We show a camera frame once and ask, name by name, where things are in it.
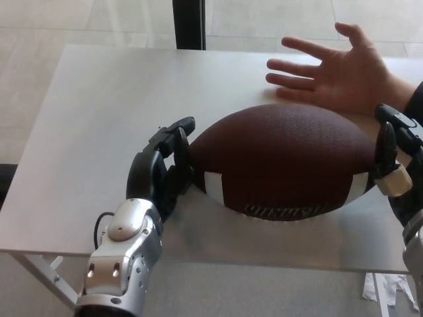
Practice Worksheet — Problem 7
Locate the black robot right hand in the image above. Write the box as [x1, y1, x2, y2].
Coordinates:
[373, 104, 423, 229]

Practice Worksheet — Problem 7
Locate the black vertical window post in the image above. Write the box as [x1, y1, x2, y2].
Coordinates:
[171, 0, 208, 51]

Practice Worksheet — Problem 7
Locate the person's forearm dark sleeve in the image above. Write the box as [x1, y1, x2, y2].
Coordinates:
[403, 79, 423, 128]

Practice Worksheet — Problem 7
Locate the white table leg with brace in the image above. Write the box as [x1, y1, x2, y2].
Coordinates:
[19, 254, 89, 310]

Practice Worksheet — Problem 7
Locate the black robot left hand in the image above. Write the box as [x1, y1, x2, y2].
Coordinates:
[127, 115, 196, 223]

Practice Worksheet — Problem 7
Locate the crumpled white paper strip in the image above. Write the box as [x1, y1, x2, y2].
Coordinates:
[362, 272, 419, 313]

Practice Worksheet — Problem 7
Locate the white metal table leg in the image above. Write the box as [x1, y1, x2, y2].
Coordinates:
[372, 272, 389, 317]

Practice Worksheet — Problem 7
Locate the brown leather american football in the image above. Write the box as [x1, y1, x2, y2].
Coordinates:
[190, 103, 381, 223]

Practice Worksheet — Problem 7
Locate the person's bare hand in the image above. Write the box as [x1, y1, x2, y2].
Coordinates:
[266, 22, 416, 116]

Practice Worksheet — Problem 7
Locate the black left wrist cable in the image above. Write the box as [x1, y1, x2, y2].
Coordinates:
[94, 211, 115, 248]

